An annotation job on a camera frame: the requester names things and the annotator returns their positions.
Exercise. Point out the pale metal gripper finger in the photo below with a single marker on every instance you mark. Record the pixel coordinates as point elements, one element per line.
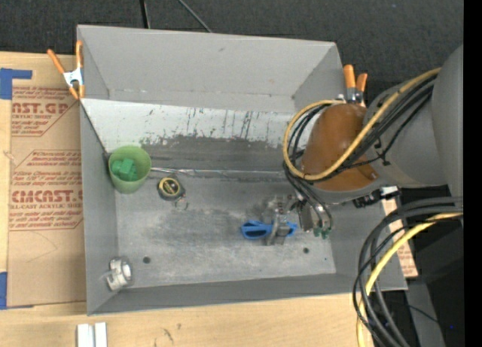
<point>276,236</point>
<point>278,210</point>

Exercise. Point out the blue sunglasses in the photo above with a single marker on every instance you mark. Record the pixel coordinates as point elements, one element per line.
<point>253,229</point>

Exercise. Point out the grey metal bin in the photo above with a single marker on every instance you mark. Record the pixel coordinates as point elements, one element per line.
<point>211,225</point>

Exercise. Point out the black and yellow tape measure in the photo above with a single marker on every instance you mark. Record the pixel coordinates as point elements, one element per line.
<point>169,186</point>

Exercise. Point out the green plastic cup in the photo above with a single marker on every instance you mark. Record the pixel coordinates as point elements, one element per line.
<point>130,183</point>

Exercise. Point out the green toy block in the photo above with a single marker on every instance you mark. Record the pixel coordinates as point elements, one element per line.
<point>125,169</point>

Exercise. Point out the white plastic fitting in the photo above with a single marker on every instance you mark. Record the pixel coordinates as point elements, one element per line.
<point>118,274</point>

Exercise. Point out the brown cardboard board, red print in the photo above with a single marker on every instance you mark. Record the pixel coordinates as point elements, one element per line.
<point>41,225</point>

